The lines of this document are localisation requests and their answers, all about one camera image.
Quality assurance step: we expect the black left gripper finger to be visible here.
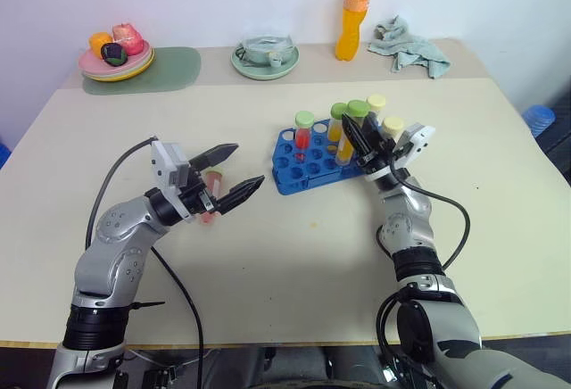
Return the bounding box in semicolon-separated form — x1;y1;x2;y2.
191;142;241;172
218;174;267;217

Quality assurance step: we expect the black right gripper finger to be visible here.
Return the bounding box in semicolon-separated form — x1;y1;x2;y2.
342;113;372;159
362;109;381;141

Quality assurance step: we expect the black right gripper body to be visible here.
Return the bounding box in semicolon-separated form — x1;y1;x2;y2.
356;131;398;178

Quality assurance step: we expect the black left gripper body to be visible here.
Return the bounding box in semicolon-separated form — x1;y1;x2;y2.
179;165;225;219

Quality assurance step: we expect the yellow tube green cap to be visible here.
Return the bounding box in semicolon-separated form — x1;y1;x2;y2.
335;99;369;168

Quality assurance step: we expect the pink liquid test tube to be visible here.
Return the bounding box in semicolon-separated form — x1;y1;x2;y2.
198;166;227;228

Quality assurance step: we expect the test tube yellow cap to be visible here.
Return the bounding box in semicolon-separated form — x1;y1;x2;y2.
366;94;388;129
380;115;406;145

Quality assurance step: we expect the blue test tube rack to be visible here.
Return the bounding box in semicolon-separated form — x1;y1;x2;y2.
269;122;372;196

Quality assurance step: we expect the orange tube green cap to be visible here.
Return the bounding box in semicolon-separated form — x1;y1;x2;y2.
328;102;348;145

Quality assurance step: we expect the red tube green cap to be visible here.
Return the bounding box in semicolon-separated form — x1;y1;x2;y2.
294;111;316;161

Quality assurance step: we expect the pale green crumpled cloth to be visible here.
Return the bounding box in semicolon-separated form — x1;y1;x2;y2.
366;15;452;80

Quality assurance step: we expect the pale green plate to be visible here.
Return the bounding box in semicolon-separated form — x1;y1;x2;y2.
229;42;302;81

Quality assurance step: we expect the green placemat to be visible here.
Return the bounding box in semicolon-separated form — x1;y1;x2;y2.
80;46;203;97

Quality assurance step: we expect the orange soda bottle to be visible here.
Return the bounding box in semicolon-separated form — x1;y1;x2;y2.
335;0;374;62

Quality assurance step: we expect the pale green bowl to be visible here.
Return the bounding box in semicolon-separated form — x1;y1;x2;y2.
235;34;296;69

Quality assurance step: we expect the yellow plate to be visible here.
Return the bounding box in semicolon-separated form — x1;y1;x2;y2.
81;47;157;83

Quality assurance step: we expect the black zip tie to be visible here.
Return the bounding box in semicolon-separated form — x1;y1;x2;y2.
128;301;167;315

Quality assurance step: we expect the dark purple toy fruit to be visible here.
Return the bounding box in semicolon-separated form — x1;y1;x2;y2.
100;42;130;67

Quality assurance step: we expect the pink toy fruit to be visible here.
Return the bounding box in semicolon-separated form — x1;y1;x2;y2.
111;22;145;57

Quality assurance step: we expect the pink plate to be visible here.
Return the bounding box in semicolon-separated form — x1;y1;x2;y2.
78;40;154;76

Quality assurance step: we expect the orange toy pepper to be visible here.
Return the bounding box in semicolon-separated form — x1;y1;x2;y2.
88;31;114;58

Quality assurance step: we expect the blue plastic stool stack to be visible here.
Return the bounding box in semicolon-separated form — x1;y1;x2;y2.
521;104;557;137

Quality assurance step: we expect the dark black furniture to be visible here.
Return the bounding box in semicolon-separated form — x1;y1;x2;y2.
534;93;571;174

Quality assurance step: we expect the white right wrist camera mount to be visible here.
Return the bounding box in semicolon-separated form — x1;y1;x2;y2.
393;122;436;170

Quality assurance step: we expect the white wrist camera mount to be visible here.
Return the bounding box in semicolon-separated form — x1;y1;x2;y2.
150;139;194;221
393;122;436;170

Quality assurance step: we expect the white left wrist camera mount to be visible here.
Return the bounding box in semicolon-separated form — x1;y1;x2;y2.
150;139;194;221

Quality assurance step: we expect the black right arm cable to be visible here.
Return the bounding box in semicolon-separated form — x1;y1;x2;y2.
376;156;472;363

